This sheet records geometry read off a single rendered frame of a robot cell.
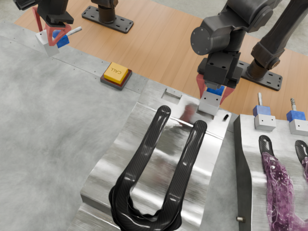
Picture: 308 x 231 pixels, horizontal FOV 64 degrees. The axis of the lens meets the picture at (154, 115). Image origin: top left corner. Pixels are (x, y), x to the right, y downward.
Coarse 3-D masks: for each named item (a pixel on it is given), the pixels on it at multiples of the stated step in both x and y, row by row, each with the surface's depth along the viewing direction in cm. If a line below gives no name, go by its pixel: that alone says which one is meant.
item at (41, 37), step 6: (60, 30) 74; (72, 30) 75; (78, 30) 76; (36, 36) 70; (42, 36) 70; (54, 36) 72; (66, 36) 73; (42, 42) 69; (48, 42) 70; (60, 42) 73; (66, 42) 74; (42, 48) 73; (48, 48) 71; (54, 48) 72; (48, 54) 72; (54, 54) 74
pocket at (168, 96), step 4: (164, 92) 74; (168, 92) 75; (172, 92) 75; (164, 96) 75; (168, 96) 75; (172, 96) 75; (176, 96) 74; (180, 96) 74; (168, 100) 74; (172, 100) 75; (176, 100) 75; (176, 104) 74
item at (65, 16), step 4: (64, 0) 63; (64, 4) 64; (64, 8) 65; (64, 12) 66; (52, 16) 62; (56, 16) 63; (60, 16) 64; (64, 16) 65; (68, 16) 66; (52, 20) 62; (56, 20) 63; (60, 20) 64; (64, 20) 64; (68, 20) 65; (72, 20) 66
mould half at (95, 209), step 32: (160, 96) 72; (128, 128) 67; (224, 128) 68; (128, 160) 60; (160, 160) 62; (96, 192) 53; (160, 192) 55; (192, 192) 57; (96, 224) 57; (192, 224) 51
